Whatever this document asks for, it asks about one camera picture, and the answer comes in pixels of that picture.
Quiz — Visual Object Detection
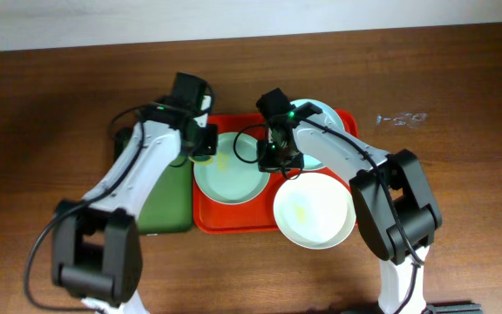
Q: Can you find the black aluminium rail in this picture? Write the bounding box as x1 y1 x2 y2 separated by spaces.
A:
423 302 483 314

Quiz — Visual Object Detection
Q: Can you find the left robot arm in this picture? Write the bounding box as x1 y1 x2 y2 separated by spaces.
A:
51 72 217 313

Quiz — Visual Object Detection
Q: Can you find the green plastic tray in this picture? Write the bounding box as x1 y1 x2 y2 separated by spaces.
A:
113 126 194 235

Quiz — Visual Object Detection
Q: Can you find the light green plate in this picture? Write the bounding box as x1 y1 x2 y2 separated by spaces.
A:
193 132 270 205

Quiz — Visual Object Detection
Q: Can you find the light blue plate top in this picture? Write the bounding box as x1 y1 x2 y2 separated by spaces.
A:
290 99 345 171

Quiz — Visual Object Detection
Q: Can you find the red plastic tray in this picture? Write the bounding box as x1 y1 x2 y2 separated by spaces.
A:
193 109 358 234

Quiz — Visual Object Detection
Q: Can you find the green yellow sponge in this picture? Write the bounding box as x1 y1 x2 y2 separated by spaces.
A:
189 155 214 166

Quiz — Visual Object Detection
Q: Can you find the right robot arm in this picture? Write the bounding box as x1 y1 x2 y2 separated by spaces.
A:
256 88 443 313

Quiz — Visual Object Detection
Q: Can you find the white cream plate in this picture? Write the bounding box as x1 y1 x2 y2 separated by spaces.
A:
273 173 356 249

